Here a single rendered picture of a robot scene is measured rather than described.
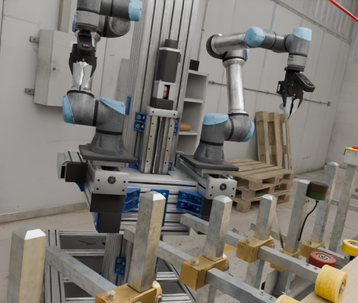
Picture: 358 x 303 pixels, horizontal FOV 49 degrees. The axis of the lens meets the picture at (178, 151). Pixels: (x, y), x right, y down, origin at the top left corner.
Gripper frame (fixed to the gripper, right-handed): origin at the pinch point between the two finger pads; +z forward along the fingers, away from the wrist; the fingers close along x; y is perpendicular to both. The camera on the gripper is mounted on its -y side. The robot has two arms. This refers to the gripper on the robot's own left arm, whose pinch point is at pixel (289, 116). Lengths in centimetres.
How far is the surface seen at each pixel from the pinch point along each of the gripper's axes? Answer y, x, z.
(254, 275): -45, 32, 46
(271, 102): 426, -260, -2
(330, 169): -18.3, -10.1, 17.0
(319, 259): -45, 10, 41
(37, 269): -82, 95, 23
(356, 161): -8.0, -32.1, 14.5
